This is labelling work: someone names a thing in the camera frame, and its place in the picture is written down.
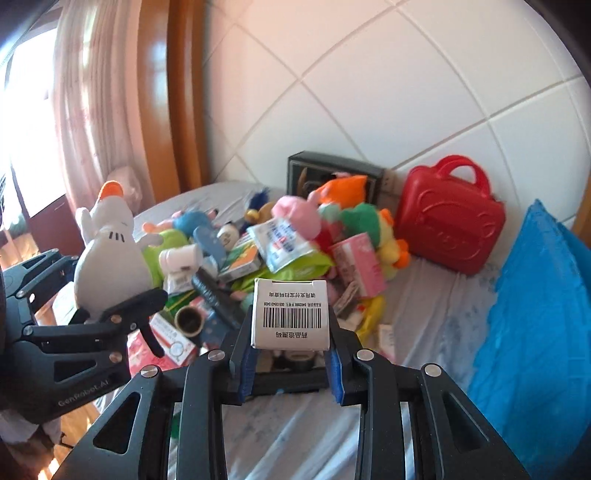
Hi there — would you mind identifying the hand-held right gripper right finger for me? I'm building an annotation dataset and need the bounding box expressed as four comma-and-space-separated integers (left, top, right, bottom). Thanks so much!
323, 320, 532, 480

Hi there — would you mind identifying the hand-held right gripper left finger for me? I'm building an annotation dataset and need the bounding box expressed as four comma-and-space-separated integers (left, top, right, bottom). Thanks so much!
51, 318, 259, 480

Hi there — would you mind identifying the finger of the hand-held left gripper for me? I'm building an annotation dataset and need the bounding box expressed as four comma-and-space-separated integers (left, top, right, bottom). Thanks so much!
25, 290, 168, 365
0, 250, 80, 319

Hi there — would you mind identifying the grey white plush goose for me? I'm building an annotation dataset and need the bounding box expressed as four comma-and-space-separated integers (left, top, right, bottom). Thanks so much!
74, 181, 164, 324

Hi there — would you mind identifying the white barcode medicine box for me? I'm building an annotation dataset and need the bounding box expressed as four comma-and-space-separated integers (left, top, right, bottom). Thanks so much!
250, 278, 331, 350

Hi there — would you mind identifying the blue plastic storage crate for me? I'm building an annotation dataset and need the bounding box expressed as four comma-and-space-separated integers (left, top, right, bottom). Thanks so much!
466, 198, 591, 480

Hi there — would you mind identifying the red white medicine box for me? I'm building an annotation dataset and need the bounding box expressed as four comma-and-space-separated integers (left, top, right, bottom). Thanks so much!
148, 311, 199, 365

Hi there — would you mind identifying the white plastic bottle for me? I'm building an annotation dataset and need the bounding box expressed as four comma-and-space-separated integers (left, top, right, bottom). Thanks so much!
159, 244, 204, 278

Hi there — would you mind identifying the lime green plush toy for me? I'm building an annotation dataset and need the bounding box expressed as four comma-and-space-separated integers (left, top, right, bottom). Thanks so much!
143, 230, 190, 287

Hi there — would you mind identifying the black glasses case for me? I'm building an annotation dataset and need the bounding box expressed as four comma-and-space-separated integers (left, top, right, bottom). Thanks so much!
191, 270, 245, 330

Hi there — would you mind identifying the blue body pig plush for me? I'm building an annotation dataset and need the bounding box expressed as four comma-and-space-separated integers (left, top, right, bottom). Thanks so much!
143, 208, 220, 236

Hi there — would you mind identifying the lime green snack bag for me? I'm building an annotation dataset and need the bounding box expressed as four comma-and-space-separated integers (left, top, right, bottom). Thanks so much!
272, 251, 335, 282

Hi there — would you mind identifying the orange green medicine box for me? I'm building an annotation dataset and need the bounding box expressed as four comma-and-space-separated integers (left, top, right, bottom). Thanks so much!
217, 240, 264, 282

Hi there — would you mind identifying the pink tissue pack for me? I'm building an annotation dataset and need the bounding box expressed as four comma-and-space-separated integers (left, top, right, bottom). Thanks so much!
330, 233, 386, 298

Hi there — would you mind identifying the white blue wet wipes pack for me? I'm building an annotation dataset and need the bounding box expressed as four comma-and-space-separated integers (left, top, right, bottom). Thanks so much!
247, 217, 312, 273

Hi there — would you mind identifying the green and yellow plush duck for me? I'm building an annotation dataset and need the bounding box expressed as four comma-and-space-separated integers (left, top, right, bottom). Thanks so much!
342, 203, 411, 280

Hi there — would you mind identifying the pink pig plush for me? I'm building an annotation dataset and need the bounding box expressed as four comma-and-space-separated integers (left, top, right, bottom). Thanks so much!
271, 196, 321, 238

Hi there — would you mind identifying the pink curtain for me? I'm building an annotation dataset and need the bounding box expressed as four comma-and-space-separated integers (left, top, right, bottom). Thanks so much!
51, 0, 158, 208

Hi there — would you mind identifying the orange plush toy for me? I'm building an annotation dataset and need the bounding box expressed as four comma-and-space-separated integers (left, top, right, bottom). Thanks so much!
307, 174, 369, 208

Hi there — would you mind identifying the red hard-shell small case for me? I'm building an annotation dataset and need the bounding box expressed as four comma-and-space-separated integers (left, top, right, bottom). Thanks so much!
394, 155, 506, 276

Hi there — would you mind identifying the black box with window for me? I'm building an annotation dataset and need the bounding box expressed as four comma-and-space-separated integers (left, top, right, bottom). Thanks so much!
287, 151, 386, 206

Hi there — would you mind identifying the white padded wooden headboard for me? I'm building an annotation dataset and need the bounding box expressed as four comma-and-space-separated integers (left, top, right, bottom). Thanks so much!
136, 0, 591, 232

